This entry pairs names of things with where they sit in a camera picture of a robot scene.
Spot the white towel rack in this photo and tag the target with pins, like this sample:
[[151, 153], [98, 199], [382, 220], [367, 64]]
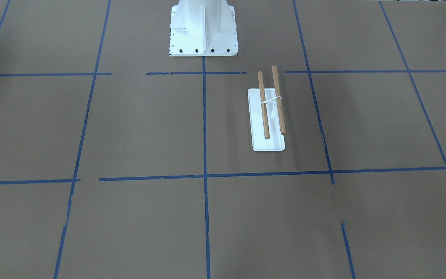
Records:
[[267, 123]]

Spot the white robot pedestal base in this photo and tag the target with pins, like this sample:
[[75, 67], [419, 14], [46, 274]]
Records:
[[203, 28]]

